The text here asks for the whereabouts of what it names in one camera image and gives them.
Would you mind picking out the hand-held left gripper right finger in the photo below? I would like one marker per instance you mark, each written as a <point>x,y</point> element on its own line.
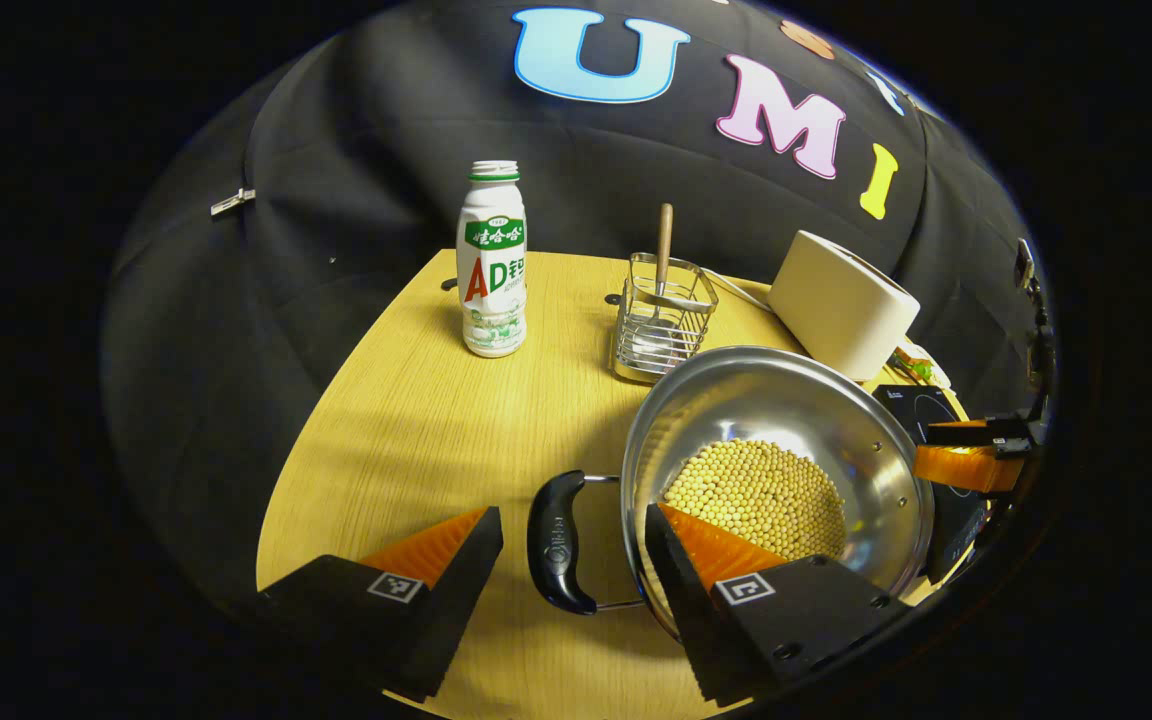
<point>681,620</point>

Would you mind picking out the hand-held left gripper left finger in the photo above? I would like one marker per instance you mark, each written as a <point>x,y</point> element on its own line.
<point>451,610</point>

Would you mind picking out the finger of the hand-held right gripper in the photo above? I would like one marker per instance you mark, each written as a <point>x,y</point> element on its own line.
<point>976,433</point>
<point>966,470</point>

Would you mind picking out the black induction cooktop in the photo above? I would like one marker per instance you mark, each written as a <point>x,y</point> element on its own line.
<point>911,405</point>

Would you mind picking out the stainless steel pot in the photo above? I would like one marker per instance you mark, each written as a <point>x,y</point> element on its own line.
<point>766,400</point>

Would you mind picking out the sandwich with lettuce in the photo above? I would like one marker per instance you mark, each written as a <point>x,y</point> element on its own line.
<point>916,365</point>

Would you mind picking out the pile of yellow soybeans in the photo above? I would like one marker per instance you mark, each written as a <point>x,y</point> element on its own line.
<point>756,490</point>

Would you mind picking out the white toaster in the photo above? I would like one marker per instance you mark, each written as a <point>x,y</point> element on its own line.
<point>836,300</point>

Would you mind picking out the white drink bottle green label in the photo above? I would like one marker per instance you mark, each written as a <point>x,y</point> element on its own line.
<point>491,300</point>

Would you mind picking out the silver cloth clip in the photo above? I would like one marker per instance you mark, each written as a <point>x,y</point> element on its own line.
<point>233,202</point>

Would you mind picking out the black backdrop cloth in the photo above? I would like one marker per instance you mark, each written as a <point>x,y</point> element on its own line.
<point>336,150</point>

